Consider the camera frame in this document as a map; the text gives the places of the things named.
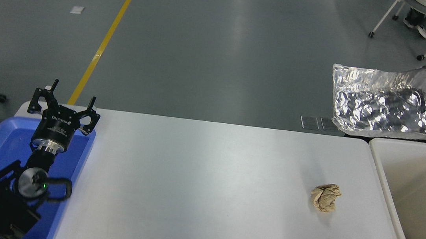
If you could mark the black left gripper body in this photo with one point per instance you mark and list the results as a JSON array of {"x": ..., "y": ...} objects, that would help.
[{"x": 55, "y": 128}]

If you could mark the silver foil plate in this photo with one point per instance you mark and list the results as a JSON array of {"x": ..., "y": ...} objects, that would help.
[{"x": 377, "y": 101}]

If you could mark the grey floor plate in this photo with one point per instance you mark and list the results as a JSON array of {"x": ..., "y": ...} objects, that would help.
[
  {"x": 310, "y": 123},
  {"x": 328, "y": 124}
]

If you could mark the black caster wheel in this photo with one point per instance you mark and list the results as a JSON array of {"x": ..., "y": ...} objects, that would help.
[{"x": 0, "y": 98}]

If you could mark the blue plastic tray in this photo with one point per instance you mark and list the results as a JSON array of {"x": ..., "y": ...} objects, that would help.
[{"x": 5, "y": 141}]

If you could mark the white paper scrap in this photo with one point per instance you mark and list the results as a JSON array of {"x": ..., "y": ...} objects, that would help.
[{"x": 77, "y": 9}]

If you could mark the crumpled tan paper ball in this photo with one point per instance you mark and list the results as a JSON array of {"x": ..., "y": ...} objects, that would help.
[{"x": 325, "y": 198}]

